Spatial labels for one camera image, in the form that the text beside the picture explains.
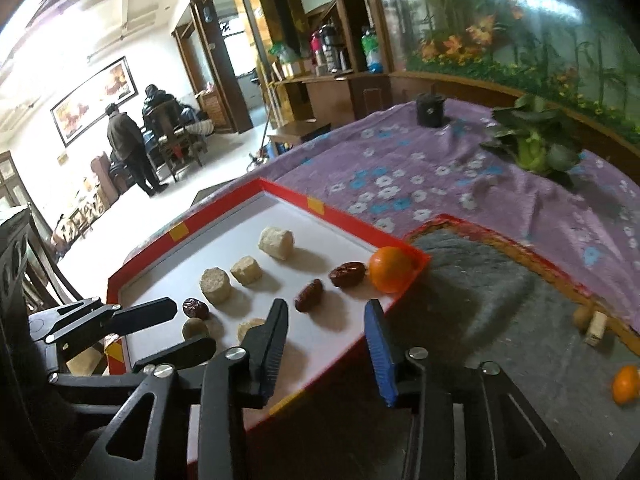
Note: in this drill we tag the green plastic bottle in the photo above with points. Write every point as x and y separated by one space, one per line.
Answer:
372 50

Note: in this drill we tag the green plastic bag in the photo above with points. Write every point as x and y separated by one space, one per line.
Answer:
282 52

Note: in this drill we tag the purple floral tablecloth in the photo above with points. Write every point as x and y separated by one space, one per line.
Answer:
400 160

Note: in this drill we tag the wooden counter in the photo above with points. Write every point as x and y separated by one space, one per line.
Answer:
330 100

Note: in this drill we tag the striped cushion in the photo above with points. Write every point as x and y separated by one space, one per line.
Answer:
200 128

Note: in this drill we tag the red bottle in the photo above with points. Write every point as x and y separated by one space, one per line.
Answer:
316 52

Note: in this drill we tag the glass panel with flowers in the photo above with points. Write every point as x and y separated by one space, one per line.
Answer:
500 10

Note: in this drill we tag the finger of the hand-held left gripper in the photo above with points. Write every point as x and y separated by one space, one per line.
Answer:
150 309
190 350

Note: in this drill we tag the green bok choy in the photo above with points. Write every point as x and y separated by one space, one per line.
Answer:
535 147

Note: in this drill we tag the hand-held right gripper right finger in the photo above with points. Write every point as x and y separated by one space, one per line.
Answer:
382 365

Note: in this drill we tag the grey felt mat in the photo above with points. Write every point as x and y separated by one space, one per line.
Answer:
475 320

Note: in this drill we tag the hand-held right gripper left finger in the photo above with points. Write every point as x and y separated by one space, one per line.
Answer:
272 355

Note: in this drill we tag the framed wall picture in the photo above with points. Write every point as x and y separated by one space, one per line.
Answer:
95 100

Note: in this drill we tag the steel thermos jug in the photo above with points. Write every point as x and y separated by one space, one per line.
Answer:
329 47

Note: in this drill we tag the orange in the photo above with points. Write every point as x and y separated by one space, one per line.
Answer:
626 385
391 269

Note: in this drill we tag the black round cup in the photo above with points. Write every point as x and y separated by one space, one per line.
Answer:
430 110

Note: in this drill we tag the brown longan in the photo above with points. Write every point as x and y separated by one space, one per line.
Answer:
581 316
195 328

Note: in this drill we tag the red date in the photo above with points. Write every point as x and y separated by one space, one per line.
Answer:
196 308
309 295
346 274

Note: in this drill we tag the red tray box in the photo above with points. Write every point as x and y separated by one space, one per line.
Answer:
320 240

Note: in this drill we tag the small wooden table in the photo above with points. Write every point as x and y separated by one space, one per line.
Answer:
300 132

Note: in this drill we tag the wooden chair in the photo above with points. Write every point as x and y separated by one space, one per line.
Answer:
172 135

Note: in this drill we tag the small cardboard box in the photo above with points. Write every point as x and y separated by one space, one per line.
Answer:
300 67

